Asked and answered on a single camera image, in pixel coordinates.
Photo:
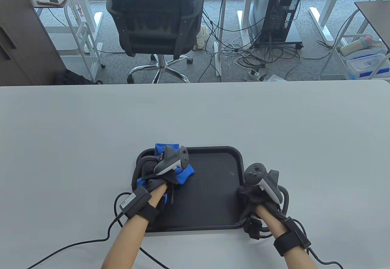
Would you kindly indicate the person's right hand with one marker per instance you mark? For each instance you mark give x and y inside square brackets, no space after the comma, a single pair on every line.
[251,194]

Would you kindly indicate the person's left hand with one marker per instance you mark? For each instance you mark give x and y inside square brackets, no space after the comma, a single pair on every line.
[150,168]

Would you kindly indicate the blue rectangular towel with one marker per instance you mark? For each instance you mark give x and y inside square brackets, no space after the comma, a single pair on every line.
[186,174]

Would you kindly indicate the black plastic tray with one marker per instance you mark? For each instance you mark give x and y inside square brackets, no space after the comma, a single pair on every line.
[213,190]

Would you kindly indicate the person's left forearm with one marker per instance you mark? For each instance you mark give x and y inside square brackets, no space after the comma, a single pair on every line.
[128,244]

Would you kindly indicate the person's right forearm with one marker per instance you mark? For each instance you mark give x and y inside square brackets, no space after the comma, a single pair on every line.
[268,220]

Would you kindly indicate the grey right hand controller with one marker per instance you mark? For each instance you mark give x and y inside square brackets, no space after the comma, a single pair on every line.
[254,173]

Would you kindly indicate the grey hand controller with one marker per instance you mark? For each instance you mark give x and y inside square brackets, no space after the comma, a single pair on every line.
[184,158]
[254,173]

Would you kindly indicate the grey left hand controller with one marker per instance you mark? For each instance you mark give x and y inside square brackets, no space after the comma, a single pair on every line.
[184,158]

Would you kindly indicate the black left wristband sensor box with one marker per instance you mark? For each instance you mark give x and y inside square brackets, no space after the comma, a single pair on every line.
[135,202]

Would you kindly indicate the black wristband sensor box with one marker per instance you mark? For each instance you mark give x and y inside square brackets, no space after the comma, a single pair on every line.
[291,240]
[135,202]

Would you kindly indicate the black right wristband sensor box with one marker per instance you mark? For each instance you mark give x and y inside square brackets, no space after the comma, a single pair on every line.
[291,240]

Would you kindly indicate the black bag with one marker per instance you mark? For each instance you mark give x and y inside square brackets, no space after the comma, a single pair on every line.
[73,78]

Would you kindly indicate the white flat pack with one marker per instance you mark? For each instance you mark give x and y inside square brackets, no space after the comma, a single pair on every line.
[275,78]

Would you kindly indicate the white power strip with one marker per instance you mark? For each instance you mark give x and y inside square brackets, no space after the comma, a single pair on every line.
[253,74]

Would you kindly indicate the white rolling cart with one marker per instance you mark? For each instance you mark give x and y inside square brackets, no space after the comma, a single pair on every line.
[88,56]

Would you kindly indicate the black office chair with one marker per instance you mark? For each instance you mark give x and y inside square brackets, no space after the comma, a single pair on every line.
[152,22]

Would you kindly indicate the white desk leg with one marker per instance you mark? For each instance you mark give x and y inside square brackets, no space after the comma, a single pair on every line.
[98,22]
[247,4]
[324,28]
[224,7]

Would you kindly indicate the grey computer trolley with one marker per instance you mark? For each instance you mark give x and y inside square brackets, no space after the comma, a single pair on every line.
[294,36]

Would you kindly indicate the pastel bottle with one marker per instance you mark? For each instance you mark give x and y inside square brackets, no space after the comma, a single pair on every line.
[353,47]

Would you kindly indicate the brown cabinet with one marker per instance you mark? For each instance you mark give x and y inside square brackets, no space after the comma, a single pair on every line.
[21,37]

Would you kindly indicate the black computer tower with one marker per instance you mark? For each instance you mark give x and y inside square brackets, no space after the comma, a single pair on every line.
[280,7]

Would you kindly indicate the dark side table top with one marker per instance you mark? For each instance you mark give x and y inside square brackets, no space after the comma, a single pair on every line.
[377,16]

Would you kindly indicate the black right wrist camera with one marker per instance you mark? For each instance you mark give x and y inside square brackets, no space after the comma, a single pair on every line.
[254,229]

